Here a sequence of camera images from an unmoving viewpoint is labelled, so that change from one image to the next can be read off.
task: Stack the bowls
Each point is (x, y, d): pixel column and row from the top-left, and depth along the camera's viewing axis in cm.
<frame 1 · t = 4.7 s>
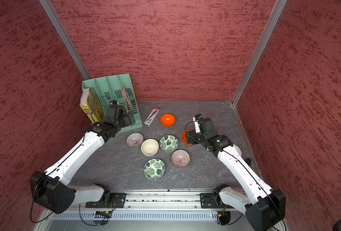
left hand: (124, 120, 81), fingers open
right hand: (191, 136, 79), fingers open
green file organizer: (118, 87, 110), point 17 cm above the table
yellow book: (90, 103, 89), point 24 cm above the table
pen blister pack: (151, 116, 112), on the table
far orange bowl: (167, 120, 105), point 5 cm above the table
cream bowl centre: (150, 147, 92), point 4 cm above the table
green leaf bowl upper: (168, 143, 97), point 2 cm above the table
green leaf bowl lower: (154, 169, 85), point 2 cm above the table
purple striped bowl left: (135, 140, 97), point 3 cm above the table
purple striped bowl right: (180, 158, 89), point 2 cm above the table
grey folder in organizer: (128, 103, 111), point 9 cm above the table

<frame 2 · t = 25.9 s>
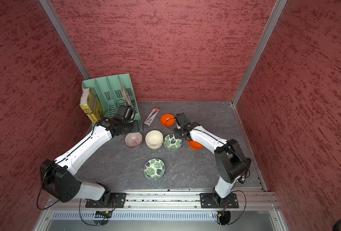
left hand: (134, 129, 82), fingers open
right hand: (178, 134, 92), fingers open
cream bowl centre: (154, 142, 95), point 3 cm above the table
cream bowl right: (153, 133, 95), point 8 cm above the table
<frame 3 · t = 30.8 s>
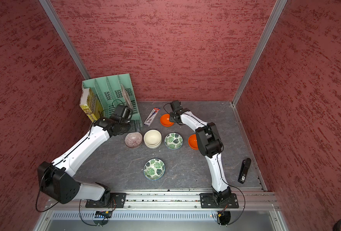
left hand: (131, 129, 82), fingers open
right hand: (174, 119, 104), fingers closed
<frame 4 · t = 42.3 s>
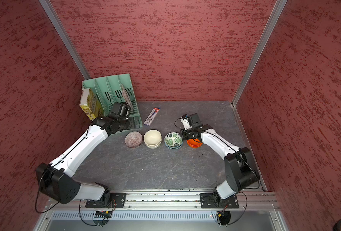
left hand: (130, 125, 81), fingers open
right hand: (181, 136, 89), fingers closed
far orange bowl: (196, 144, 91), point 6 cm above the table
green leaf bowl lower: (173, 140, 97), point 3 cm above the table
